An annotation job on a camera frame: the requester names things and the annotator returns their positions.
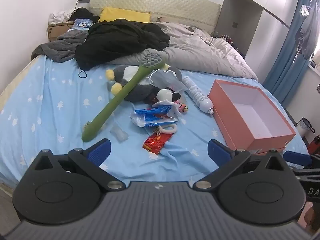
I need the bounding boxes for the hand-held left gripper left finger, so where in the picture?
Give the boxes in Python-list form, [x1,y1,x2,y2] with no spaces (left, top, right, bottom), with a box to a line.
[32,138,127,191]

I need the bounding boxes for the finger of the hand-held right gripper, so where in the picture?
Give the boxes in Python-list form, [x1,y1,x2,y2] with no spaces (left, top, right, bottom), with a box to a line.
[283,150,320,168]

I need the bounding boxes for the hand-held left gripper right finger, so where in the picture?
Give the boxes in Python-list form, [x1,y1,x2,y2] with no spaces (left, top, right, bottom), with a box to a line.
[193,139,288,190]

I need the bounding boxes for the pink cardboard box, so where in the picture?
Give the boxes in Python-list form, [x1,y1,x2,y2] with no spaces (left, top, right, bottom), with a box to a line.
[208,79,297,154]

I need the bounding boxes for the white fuzzy ring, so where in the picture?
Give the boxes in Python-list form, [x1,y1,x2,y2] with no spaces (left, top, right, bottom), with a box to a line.
[152,123,178,134]

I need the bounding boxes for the bird toy with pink feather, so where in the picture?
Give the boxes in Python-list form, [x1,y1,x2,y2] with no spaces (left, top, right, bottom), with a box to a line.
[175,101,189,113]

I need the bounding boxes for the red foil packet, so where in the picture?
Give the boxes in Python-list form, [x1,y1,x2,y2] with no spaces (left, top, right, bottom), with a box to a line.
[142,133,174,154]

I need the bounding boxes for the blue plastic packet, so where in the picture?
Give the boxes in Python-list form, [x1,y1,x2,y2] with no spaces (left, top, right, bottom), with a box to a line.
[131,105,179,128]

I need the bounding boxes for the panda plush toy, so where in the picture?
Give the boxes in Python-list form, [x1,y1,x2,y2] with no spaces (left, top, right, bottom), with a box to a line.
[150,88,182,104]

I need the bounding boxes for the blue face mask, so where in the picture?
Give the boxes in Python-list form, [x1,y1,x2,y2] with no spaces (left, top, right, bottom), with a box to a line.
[147,69,177,87]

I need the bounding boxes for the person's right forearm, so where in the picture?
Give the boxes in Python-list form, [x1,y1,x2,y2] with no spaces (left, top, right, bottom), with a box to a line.
[304,201,320,238]

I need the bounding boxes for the small clear plastic packet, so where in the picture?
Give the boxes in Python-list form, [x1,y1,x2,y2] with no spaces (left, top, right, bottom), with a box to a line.
[110,126,129,143]

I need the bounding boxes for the white trash bin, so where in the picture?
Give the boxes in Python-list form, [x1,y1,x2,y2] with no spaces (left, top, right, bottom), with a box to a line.
[296,117,316,138]

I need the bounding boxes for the white spray bottle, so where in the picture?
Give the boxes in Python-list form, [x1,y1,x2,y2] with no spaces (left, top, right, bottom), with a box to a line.
[182,76,215,115]

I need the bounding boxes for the blue printed bedsheet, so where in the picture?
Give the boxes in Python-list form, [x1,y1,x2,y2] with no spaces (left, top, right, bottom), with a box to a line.
[0,55,309,188]

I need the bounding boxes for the grey penguin plush toy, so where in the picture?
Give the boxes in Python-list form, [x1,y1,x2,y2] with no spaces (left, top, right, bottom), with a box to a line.
[105,65,185,103]

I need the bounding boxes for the blue curtain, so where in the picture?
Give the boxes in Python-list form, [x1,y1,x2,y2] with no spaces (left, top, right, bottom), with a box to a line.
[262,0,315,108]

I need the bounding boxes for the light grey duvet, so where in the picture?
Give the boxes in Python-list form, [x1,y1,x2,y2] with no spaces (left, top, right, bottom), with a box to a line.
[110,21,258,82]

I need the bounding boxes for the dark grey blanket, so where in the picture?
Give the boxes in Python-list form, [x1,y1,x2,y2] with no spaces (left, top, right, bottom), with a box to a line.
[31,29,90,63]

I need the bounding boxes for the black clothing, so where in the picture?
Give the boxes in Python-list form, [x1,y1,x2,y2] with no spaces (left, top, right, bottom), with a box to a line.
[75,19,170,71]

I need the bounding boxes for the row of colourful small bottles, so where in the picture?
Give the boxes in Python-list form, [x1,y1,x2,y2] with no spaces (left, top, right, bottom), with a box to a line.
[220,34,235,45]

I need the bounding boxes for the hanging clothes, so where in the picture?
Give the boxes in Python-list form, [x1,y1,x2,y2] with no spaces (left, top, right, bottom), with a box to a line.
[295,5,320,60]

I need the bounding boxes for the brown cardboard box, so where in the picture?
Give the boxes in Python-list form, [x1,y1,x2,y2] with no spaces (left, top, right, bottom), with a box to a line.
[47,21,75,42]

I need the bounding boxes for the small blue printed box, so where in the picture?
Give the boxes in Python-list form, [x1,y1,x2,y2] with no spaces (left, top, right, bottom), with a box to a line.
[73,18,94,28]

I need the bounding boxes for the small black cloth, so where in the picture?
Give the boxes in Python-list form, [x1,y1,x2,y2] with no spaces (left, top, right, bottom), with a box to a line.
[72,7,99,22]

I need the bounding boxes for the grey wardrobe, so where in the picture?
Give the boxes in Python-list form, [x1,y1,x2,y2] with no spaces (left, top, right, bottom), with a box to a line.
[215,0,298,58]

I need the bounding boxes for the yellow pillow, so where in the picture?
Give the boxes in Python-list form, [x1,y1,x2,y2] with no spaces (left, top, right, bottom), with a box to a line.
[98,7,152,23]

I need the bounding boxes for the white crumpled cloth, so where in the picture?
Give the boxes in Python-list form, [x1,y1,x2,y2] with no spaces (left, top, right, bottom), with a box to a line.
[48,10,78,25]

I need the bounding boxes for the cream padded headboard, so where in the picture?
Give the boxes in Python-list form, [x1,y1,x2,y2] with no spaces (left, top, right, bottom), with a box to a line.
[89,0,222,34]

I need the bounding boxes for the green long-handled massage brush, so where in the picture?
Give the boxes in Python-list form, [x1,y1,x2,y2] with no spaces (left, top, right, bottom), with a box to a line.
[82,49,167,143]

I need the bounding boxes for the black cable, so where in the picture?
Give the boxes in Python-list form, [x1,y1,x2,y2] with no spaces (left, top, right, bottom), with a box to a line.
[67,1,80,28]

